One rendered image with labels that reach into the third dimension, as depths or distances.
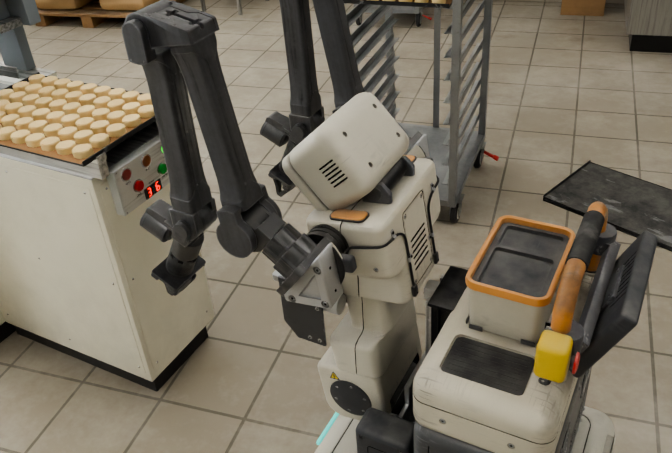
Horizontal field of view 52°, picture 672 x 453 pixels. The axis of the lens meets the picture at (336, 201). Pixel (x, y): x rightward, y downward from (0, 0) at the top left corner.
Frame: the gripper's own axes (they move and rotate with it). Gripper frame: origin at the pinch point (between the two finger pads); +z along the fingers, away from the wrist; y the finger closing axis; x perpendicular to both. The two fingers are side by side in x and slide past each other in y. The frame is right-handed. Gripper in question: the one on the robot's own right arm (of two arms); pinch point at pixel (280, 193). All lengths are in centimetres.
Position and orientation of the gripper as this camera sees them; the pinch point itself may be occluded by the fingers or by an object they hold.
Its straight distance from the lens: 181.2
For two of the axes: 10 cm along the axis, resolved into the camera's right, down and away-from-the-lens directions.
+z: -3.2, 6.6, 6.8
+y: -4.7, 5.1, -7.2
